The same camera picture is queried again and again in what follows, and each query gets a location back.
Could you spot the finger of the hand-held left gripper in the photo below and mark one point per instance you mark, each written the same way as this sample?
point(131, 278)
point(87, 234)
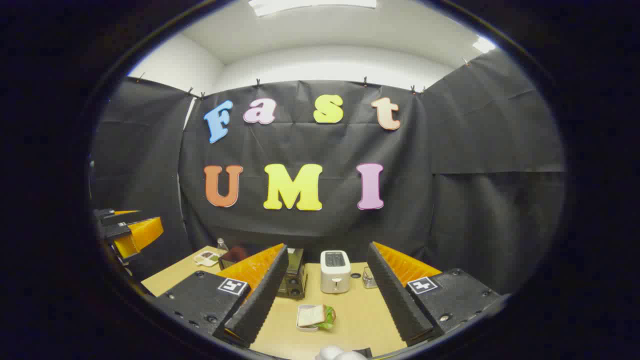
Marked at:
point(112, 217)
point(140, 234)

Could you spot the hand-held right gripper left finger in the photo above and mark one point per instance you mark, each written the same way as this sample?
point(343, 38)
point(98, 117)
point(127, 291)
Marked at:
point(260, 300)

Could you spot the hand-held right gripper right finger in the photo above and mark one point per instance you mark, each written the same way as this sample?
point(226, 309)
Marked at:
point(395, 295)

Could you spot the black electric oven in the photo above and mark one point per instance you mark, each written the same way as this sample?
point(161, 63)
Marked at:
point(295, 280)

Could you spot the sandwich with lettuce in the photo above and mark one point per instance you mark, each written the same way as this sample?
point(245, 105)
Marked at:
point(312, 316)

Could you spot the clear glass cup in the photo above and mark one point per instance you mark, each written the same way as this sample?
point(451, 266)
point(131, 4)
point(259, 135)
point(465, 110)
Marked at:
point(369, 279)

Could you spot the white rectangular plate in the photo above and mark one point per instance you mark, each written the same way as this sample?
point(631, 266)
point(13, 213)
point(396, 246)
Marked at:
point(302, 327)

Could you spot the white toaster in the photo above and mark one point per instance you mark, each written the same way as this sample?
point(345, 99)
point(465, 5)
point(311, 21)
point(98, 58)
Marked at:
point(335, 272)

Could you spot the clear plastic water bottle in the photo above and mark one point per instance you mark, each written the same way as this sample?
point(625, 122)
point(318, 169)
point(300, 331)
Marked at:
point(222, 246)

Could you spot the black table edge clip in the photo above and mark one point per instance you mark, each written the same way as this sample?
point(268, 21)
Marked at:
point(363, 352)

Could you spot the white snack tray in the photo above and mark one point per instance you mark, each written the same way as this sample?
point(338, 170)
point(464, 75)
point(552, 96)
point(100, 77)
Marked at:
point(206, 258)

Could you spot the ceiling light panel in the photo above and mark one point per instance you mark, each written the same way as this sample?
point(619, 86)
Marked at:
point(484, 45)
point(310, 6)

